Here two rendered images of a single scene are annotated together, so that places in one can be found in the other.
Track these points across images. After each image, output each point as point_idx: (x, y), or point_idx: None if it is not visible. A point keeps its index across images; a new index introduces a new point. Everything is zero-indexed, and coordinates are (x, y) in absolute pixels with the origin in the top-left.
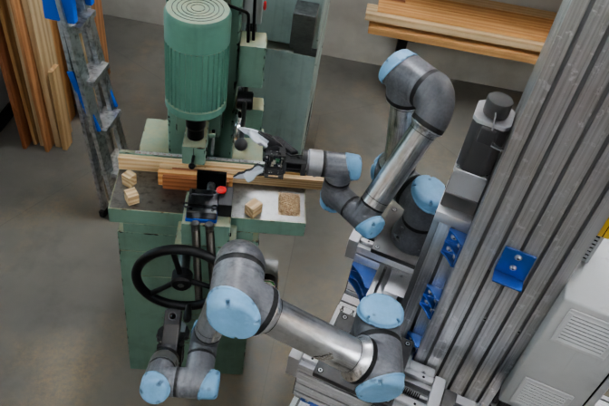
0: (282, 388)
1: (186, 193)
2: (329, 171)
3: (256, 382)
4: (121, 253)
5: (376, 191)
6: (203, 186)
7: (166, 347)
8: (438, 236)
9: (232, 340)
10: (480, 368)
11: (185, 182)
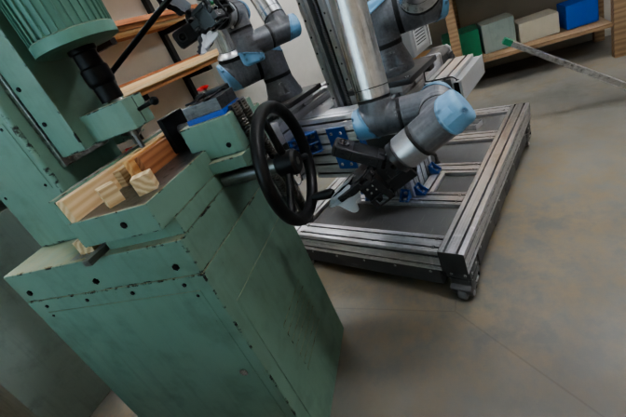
0: (360, 295)
1: (173, 160)
2: (238, 6)
3: (353, 315)
4: (208, 275)
5: None
6: (177, 137)
7: (386, 145)
8: None
9: (319, 293)
10: None
11: (160, 150)
